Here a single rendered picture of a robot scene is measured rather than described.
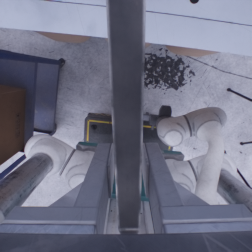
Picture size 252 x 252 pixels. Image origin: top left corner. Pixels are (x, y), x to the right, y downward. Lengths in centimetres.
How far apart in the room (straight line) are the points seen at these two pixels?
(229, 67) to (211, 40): 157
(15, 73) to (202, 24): 115
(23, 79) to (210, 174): 112
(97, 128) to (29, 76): 57
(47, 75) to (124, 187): 150
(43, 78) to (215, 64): 145
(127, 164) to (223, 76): 171
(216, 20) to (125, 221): 27
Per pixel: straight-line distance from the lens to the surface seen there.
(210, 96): 180
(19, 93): 123
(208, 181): 61
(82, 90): 168
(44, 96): 166
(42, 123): 172
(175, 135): 73
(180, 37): 28
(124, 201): 18
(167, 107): 89
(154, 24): 27
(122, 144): 15
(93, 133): 140
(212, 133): 75
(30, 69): 126
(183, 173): 95
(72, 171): 90
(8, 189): 61
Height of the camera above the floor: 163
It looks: 74 degrees down
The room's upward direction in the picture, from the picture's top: 179 degrees counter-clockwise
